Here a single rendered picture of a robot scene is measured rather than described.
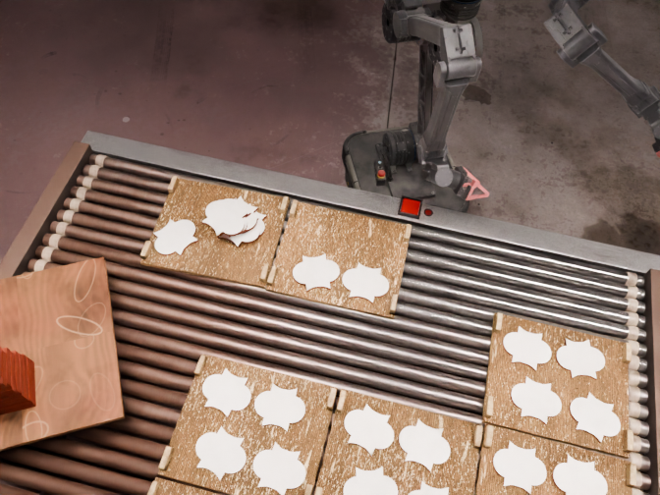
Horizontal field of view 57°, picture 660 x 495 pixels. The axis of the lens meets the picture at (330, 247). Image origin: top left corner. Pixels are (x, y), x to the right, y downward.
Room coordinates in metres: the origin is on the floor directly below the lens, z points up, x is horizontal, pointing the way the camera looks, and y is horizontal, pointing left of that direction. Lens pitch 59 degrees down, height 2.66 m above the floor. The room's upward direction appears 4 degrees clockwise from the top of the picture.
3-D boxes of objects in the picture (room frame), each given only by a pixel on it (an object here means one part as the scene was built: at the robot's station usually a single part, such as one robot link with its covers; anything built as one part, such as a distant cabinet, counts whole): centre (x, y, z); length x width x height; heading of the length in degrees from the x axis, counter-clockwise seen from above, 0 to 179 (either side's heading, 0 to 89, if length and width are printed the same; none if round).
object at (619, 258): (1.26, -0.09, 0.89); 2.08 x 0.08 x 0.06; 80
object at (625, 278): (1.19, -0.08, 0.90); 1.95 x 0.05 x 0.05; 80
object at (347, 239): (1.01, -0.04, 0.93); 0.41 x 0.35 x 0.02; 81
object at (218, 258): (1.08, 0.38, 0.93); 0.41 x 0.35 x 0.02; 83
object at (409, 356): (0.74, 0.00, 0.90); 1.95 x 0.05 x 0.05; 80
